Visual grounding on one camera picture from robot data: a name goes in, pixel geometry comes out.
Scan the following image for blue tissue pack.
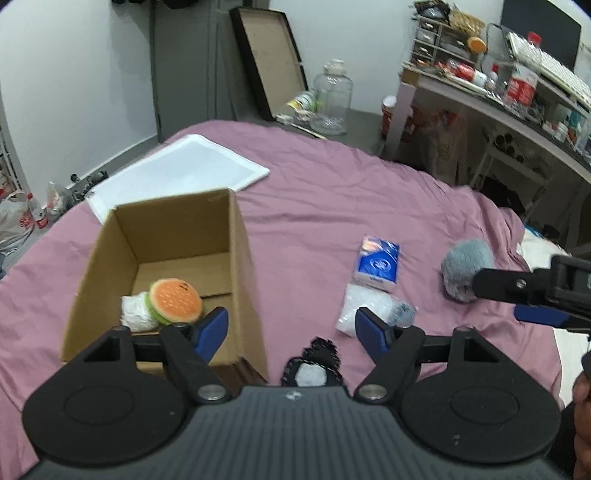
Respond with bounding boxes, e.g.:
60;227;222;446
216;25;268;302
353;235;400;293

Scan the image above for grey fluffy plush toy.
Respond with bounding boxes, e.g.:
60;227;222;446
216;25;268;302
441;238;495;303

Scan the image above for person's right hand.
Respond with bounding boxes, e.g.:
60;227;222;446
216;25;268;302
573;372;591;480

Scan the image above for orange burger plush toy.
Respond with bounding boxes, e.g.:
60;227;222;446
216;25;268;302
144;278;204;325

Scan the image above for white blanket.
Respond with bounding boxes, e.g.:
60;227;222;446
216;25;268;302
516;227;591;407

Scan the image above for white crumpled item in box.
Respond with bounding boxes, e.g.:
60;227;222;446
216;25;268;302
120;292;159;333

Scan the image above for brown cardboard box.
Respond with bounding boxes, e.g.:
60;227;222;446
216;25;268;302
61;190;269;390

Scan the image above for pink bed sheet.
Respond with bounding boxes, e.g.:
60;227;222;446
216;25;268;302
1;121;562;479

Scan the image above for curved black-top desk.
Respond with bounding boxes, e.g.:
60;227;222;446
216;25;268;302
381;62;590;184

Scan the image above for white flat board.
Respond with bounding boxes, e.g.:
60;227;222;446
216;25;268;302
87;134;270;222

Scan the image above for grey sneakers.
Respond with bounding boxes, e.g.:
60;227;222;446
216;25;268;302
70;170;109;203

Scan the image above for red-label water bottle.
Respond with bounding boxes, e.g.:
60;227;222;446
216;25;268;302
504;32;542;116

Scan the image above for white plastic bag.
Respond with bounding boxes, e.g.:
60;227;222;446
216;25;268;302
0;191;34;255

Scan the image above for white keyboard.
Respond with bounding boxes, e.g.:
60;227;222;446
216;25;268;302
506;32;591;107

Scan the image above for black monitor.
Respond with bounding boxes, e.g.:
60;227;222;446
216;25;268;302
501;0;582;71

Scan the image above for grey drawer organizer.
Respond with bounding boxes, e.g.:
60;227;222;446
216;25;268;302
410;14;478;67

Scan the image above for grey door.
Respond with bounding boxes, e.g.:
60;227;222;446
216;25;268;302
149;1;243;141

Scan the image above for black-framed cardboard tray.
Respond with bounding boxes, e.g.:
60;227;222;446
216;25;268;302
229;7;308;121

